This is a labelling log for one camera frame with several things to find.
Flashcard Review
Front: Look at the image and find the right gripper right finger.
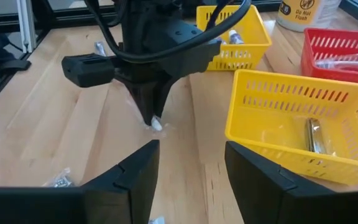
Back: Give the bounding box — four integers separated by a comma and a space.
224, 140, 341, 224

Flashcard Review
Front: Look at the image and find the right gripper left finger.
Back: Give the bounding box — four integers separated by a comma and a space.
81, 139, 161, 224

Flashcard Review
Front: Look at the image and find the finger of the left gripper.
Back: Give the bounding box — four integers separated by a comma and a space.
153, 75, 180, 119
124, 78, 163, 127

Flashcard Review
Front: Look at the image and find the silver nail clipper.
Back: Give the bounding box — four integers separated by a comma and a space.
93, 40, 108, 58
42, 167, 76, 189
301, 116, 331, 156

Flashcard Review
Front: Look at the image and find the yellow plastic basket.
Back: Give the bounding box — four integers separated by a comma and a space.
224, 68, 358, 187
196, 4, 273, 72

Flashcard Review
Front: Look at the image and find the yellow wipes canister white lid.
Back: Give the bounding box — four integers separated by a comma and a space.
276, 0, 343, 33

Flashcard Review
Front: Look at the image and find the red plastic basket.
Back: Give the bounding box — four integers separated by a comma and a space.
300, 27, 358, 91

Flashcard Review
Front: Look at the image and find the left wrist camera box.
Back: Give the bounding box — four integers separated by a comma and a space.
61, 52, 117, 88

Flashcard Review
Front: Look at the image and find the black metal table frame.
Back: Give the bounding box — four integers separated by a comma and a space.
0, 0, 124, 116

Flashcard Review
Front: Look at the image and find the aluminium extrusion post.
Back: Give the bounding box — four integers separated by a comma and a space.
16, 0, 38, 54

